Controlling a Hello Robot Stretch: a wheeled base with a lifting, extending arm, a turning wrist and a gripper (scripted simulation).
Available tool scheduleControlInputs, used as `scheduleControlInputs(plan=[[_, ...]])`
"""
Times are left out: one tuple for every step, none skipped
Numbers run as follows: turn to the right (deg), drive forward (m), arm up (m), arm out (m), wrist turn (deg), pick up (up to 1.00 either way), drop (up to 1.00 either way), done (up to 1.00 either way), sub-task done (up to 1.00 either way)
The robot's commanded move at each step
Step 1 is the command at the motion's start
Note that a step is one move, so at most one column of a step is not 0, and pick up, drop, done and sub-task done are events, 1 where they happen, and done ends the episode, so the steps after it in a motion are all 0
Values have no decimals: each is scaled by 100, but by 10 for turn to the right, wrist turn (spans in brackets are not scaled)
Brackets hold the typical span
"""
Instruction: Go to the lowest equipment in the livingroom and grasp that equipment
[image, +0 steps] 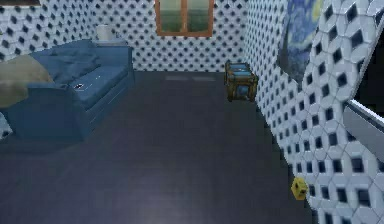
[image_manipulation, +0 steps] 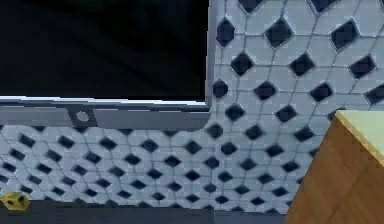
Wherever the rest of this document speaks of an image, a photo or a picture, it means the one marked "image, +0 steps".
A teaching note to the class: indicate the blue and brown chest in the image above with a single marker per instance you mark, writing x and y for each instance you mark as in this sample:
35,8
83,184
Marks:
240,82

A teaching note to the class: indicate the brown framed window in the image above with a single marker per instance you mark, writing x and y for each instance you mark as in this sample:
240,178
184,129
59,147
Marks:
184,16

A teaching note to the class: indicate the small black remote control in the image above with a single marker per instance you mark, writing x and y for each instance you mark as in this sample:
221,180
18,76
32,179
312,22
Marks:
79,86

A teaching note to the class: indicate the white lamp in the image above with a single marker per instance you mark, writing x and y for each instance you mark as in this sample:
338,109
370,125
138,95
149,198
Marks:
104,32

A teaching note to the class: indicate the blue sofa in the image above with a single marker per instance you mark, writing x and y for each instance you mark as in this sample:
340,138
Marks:
66,100

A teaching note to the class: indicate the grey framed dark window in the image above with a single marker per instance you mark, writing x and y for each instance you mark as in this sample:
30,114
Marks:
370,100

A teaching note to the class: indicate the beige cushion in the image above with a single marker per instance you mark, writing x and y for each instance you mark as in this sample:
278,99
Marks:
16,78

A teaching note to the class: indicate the blue swirl wall painting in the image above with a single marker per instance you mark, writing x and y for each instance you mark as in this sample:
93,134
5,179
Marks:
298,36

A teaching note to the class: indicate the yellow wall socket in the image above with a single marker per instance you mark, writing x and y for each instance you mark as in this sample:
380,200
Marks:
299,188

